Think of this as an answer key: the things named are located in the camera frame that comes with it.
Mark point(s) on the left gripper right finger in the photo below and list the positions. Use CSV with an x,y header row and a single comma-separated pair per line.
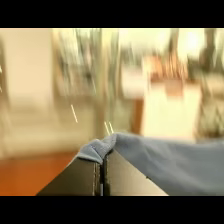
x,y
130,178

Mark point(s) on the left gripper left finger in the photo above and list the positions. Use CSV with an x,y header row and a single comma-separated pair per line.
x,y
75,180

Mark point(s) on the blue shirt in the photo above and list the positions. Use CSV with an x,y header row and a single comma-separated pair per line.
x,y
173,166

